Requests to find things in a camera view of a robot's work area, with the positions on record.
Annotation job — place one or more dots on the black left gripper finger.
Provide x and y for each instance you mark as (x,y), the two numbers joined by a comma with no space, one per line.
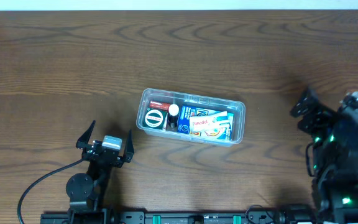
(129,149)
(83,140)

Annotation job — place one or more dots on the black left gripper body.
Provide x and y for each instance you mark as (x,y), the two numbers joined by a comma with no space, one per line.
(98,154)

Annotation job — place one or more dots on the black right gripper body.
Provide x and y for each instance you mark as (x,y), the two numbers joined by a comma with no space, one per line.
(319,116)

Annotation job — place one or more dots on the green round-label box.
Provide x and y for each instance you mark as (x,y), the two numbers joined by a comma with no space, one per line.
(155,119)

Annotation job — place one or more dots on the red orange Panadol box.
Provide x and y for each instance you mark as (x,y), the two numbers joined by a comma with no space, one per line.
(159,106)

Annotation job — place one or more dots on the dark bottle white cap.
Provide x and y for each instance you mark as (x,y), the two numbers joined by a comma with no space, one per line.
(173,113)

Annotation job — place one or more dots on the blue Kool Fever box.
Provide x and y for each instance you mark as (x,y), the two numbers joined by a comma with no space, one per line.
(221,133)

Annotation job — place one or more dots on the white Panadol box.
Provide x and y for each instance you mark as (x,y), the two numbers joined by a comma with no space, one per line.
(201,123)

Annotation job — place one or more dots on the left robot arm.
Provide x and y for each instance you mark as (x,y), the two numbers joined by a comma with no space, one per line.
(86,190)

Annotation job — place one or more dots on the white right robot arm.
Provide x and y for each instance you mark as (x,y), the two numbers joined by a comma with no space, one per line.
(332,156)

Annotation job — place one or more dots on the clear plastic container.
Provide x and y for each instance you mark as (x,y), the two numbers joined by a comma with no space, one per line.
(237,108)

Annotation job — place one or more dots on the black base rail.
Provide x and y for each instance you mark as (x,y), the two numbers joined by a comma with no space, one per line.
(255,214)

